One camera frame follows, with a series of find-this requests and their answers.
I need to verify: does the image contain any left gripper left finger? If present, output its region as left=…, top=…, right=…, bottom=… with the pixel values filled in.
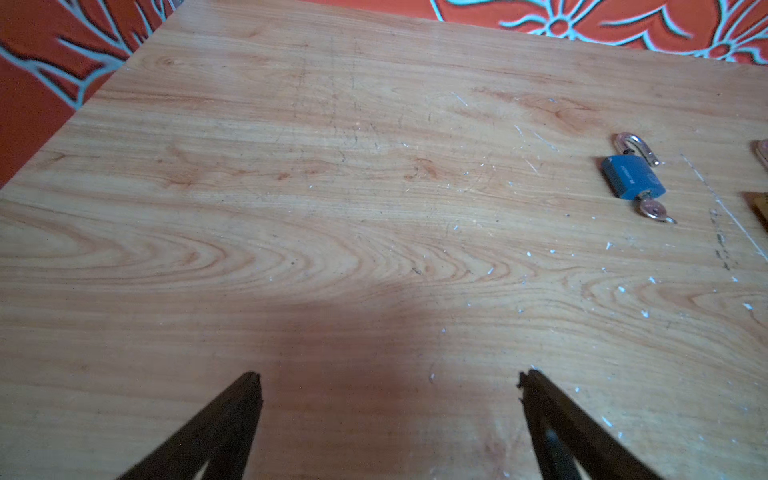
left=121, top=372, right=263, bottom=479

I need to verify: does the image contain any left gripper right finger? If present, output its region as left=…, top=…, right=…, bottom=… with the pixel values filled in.
left=518, top=369, right=659, bottom=479

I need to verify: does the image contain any small silver key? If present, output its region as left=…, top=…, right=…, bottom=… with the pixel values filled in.
left=636, top=192, right=677, bottom=224

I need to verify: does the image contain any small blue padlock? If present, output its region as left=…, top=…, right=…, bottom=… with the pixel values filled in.
left=600, top=132, right=666, bottom=200

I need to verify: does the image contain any large brass padlock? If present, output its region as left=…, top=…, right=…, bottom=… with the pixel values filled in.
left=742, top=139, right=767, bottom=230

